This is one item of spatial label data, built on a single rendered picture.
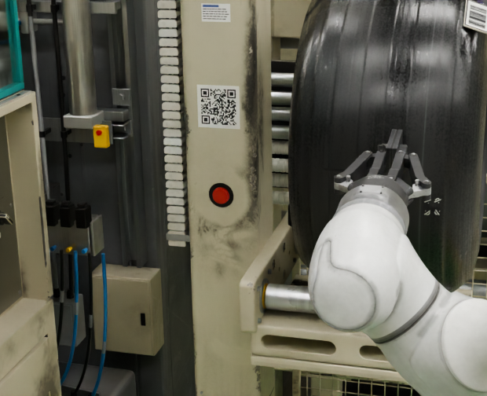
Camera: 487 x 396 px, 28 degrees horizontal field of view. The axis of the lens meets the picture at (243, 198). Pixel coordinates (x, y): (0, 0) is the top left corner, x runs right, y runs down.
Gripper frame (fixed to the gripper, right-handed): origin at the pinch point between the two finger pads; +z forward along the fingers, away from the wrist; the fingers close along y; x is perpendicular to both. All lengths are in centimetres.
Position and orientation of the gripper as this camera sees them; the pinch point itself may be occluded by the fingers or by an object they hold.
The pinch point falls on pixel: (394, 148)
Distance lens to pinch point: 141.1
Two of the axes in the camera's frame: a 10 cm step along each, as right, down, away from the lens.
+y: -9.6, -0.7, 2.5
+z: 2.6, -4.4, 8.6
